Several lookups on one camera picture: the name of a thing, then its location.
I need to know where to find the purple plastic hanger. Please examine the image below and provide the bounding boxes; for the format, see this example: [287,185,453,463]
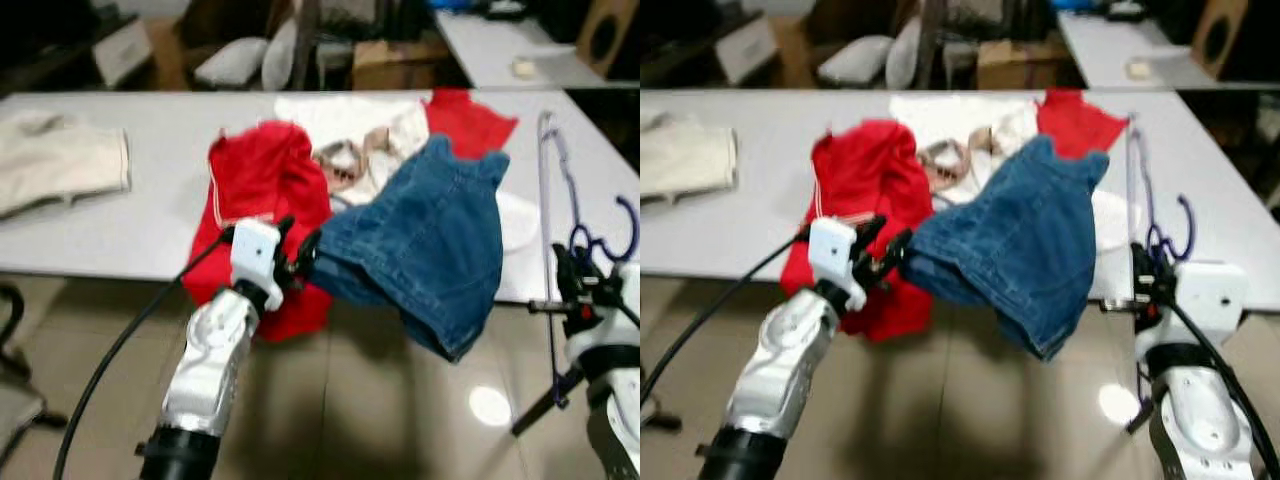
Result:
[535,110,640,411]
[1125,112,1199,403]

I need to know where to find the blue denim shorts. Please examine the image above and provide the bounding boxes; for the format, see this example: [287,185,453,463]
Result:
[310,135,511,363]
[905,135,1111,363]

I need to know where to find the red shirt white trim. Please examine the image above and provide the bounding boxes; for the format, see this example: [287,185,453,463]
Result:
[780,120,936,343]
[183,120,336,343]

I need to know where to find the beige checked garment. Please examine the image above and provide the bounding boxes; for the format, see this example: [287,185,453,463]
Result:
[918,128,1011,196]
[312,125,401,196]

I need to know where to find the white garment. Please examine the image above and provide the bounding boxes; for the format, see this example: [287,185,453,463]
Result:
[888,92,1041,166]
[275,92,433,201]

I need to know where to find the white table black legs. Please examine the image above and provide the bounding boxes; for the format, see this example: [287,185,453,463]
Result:
[0,88,640,306]
[640,88,1280,311]

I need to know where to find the beige jacket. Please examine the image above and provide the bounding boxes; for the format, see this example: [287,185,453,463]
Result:
[0,110,131,218]
[640,112,739,199]

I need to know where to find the red cloth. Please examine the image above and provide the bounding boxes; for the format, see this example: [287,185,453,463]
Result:
[425,88,519,161]
[1035,88,1129,161]

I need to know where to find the white cushion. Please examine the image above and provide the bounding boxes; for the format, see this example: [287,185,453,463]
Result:
[818,35,894,86]
[195,35,271,86]
[262,15,301,91]
[893,15,926,89]

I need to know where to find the brown cardboard box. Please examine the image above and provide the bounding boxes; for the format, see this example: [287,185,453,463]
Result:
[350,38,453,91]
[975,40,1061,91]

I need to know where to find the white sign board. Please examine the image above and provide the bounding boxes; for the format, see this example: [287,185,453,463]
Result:
[715,18,779,86]
[95,20,156,88]

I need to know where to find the plain white table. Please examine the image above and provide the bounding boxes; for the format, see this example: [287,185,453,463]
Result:
[1058,10,1280,91]
[435,10,640,91]

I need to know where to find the brown wooden speaker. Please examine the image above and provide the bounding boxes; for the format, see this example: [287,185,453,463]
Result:
[1190,0,1251,81]
[575,0,640,79]

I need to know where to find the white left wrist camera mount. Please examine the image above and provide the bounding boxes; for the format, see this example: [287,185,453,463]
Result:
[808,215,867,313]
[230,218,284,313]

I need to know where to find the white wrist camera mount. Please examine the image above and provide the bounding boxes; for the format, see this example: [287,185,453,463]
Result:
[230,218,284,313]
[598,262,640,349]
[1140,262,1251,351]
[808,215,867,313]

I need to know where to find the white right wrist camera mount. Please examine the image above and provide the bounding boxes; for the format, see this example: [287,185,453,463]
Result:
[1140,262,1251,351]
[598,262,640,349]

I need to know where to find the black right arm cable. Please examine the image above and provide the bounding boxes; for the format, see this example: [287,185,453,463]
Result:
[590,290,640,331]
[1165,295,1280,471]

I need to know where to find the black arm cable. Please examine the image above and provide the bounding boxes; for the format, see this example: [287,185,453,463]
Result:
[1165,295,1280,471]
[55,232,236,480]
[640,232,813,401]
[590,290,640,331]

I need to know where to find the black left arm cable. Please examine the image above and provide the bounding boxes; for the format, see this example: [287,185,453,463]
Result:
[640,232,813,401]
[55,232,236,480]

